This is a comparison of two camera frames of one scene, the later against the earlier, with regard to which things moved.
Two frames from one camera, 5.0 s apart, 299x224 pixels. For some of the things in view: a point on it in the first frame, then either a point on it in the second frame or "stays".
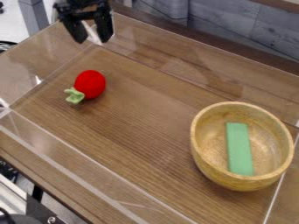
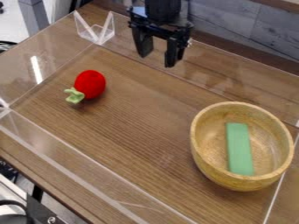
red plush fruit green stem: x=89 y=86 stays
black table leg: x=38 y=193 stays
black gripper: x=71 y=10 → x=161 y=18
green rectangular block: x=238 y=149 stays
